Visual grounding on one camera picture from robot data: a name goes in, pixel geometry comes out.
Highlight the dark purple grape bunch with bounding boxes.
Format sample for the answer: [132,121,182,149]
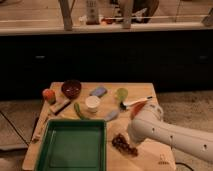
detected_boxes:
[112,134,138,157]

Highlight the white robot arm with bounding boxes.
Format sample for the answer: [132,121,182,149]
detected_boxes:
[127,103,213,163]

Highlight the white paper cup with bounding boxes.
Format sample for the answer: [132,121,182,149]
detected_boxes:
[85,96,100,113]

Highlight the blue sponge block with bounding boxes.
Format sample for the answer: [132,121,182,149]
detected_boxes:
[90,86,107,98]

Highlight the orange plastic bowl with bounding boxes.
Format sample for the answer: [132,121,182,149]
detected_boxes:
[130,102,145,119]

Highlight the dark brown bowl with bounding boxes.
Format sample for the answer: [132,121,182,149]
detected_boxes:
[61,80,82,99]

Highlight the green cucumber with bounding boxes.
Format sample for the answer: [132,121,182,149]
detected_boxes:
[74,102,87,120]

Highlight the wooden black block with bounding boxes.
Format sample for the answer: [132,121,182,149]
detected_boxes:
[50,99,71,115]

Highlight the orange red can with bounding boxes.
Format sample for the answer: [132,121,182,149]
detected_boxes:
[42,89,56,105]

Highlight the green plastic tray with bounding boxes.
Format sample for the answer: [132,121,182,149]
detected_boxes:
[34,120,106,171]

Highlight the black cable right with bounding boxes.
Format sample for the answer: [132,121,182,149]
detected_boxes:
[174,161,196,171]

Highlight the black cable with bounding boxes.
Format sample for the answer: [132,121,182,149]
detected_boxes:
[174,161,196,171]
[0,109,30,148]

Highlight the black cable left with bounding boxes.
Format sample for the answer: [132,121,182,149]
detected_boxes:
[0,109,30,148]

